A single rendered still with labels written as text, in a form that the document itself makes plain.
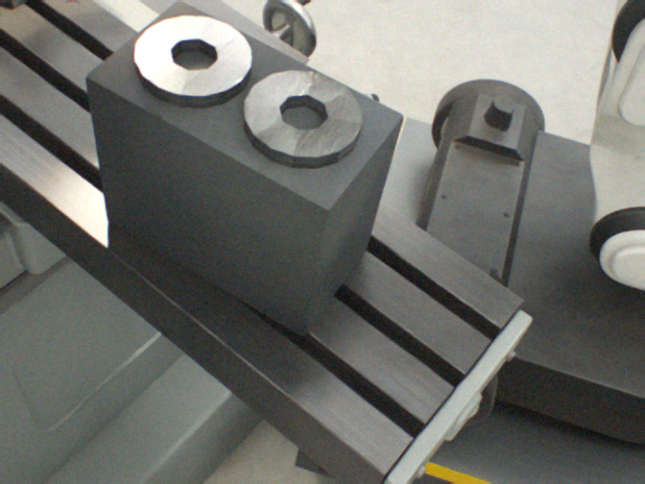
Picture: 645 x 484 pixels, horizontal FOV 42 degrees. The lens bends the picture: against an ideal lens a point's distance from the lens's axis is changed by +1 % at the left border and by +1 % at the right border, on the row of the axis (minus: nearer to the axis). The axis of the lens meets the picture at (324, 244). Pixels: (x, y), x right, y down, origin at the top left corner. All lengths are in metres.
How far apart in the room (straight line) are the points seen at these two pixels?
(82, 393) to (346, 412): 0.70
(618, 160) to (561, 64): 1.44
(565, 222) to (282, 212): 0.81
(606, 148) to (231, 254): 0.57
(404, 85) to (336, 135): 1.71
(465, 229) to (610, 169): 0.25
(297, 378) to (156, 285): 0.15
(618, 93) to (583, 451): 0.60
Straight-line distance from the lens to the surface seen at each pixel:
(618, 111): 1.01
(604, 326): 1.27
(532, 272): 1.28
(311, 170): 0.61
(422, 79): 2.36
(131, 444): 1.47
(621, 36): 0.98
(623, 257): 1.19
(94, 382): 1.35
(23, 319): 1.07
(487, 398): 1.18
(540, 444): 1.34
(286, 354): 0.73
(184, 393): 1.50
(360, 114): 0.63
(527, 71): 2.49
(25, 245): 0.95
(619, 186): 1.16
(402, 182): 1.55
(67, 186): 0.84
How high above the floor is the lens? 1.56
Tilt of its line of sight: 54 degrees down
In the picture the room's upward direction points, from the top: 12 degrees clockwise
